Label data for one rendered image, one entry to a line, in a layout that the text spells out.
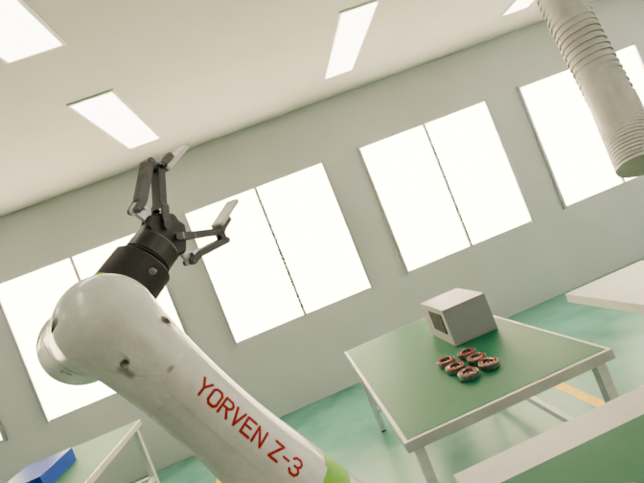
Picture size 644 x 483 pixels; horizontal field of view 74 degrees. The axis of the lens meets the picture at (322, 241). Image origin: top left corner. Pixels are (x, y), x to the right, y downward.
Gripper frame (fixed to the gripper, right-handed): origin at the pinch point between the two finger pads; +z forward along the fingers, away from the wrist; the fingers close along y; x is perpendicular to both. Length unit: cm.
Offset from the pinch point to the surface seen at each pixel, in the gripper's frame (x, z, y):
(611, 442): 43, 19, 150
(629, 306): 55, 48, 114
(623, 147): 62, 106, 95
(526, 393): 7, 50, 180
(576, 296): 39, 62, 125
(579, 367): 28, 68, 188
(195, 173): -337, 266, 109
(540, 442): 20, 18, 153
